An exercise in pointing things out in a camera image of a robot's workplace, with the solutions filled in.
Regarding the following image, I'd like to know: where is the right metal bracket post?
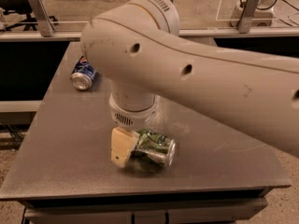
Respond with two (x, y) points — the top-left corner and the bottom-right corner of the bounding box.
(236, 0), (260, 34)

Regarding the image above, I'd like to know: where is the black office chair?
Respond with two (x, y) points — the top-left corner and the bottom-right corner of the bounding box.
(0, 0), (59, 32)

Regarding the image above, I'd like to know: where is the crushed green soda can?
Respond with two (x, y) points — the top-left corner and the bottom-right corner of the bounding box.
(135, 129), (176, 167)

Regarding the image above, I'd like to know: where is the left metal bracket post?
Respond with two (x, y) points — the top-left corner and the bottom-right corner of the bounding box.
(28, 0), (54, 37)

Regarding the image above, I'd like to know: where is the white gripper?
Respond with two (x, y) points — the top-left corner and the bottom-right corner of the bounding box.
(109, 81), (160, 168)

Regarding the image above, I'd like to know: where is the blue Pepsi can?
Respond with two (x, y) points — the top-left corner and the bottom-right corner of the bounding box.
(70, 56), (96, 91)

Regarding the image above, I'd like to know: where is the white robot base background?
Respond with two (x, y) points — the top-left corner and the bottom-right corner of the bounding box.
(230, 0), (277, 27)

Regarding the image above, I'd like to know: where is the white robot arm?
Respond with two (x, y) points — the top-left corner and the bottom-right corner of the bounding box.
(80, 0), (299, 157)

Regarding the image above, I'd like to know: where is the metal bracket post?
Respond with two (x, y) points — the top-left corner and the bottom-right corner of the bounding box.
(28, 0), (54, 37)
(236, 0), (260, 34)

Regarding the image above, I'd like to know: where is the metal rail bar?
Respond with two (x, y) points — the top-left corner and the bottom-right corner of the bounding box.
(0, 27), (299, 42)

